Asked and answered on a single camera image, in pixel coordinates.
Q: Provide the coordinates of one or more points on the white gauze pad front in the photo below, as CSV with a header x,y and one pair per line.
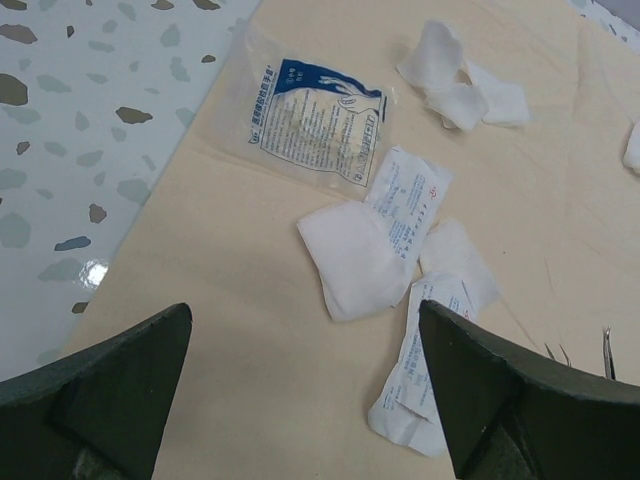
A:
x,y
358,268

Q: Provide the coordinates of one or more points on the long white paper packet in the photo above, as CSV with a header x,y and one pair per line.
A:
x,y
405,412

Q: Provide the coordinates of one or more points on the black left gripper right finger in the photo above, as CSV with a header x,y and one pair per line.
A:
x,y
510,413

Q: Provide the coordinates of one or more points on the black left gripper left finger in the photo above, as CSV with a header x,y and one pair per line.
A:
x,y
99,413

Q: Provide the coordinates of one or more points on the white printed paper packet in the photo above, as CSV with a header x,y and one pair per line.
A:
x,y
407,193

